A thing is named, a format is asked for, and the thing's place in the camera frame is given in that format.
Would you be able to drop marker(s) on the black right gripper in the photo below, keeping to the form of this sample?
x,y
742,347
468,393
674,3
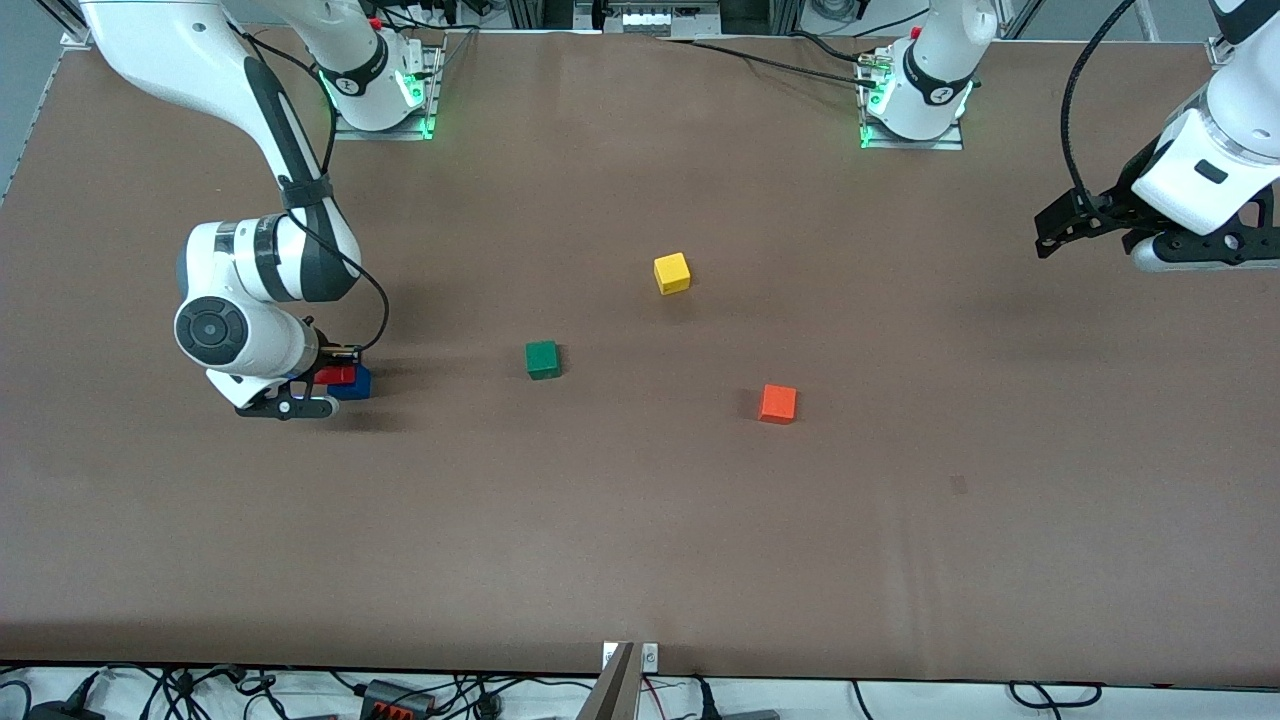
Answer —
x,y
327,359

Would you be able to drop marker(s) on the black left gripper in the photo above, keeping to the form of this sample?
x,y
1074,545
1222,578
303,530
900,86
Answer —
x,y
1122,203

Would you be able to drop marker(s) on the red wooden cube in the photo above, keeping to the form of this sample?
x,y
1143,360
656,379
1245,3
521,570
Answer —
x,y
338,376

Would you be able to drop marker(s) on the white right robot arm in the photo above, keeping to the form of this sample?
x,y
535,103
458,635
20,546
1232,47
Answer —
x,y
150,40

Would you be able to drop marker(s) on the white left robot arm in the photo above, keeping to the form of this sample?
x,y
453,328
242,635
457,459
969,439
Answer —
x,y
1250,120

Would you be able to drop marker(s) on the grey terminal block device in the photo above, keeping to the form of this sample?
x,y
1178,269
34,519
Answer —
x,y
660,18

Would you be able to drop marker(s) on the blue wooden cube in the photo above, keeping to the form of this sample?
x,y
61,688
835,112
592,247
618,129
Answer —
x,y
357,390

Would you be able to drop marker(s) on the green wooden cube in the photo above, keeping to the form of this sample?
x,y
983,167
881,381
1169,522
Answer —
x,y
543,360

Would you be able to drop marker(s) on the aluminium corner profile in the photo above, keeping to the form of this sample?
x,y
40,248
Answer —
x,y
68,30
1235,45

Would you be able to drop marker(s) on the yellow wooden cube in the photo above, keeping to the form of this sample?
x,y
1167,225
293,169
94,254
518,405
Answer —
x,y
672,275

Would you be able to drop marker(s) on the black box with orange levers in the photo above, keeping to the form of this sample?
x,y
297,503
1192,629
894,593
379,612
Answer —
x,y
385,695

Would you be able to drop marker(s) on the orange wooden cube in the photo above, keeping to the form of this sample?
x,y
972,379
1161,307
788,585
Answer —
x,y
778,405

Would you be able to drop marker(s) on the black power adapter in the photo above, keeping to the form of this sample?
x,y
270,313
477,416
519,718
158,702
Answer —
x,y
65,712

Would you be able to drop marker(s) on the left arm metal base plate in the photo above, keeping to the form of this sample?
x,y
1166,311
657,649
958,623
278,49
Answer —
x,y
950,143

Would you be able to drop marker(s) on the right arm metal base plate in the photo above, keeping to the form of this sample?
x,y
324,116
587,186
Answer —
x,y
432,100

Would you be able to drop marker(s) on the small white bracket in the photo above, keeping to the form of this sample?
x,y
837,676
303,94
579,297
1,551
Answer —
x,y
650,657

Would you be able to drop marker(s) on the brown slanted post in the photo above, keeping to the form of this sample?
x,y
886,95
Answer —
x,y
612,695

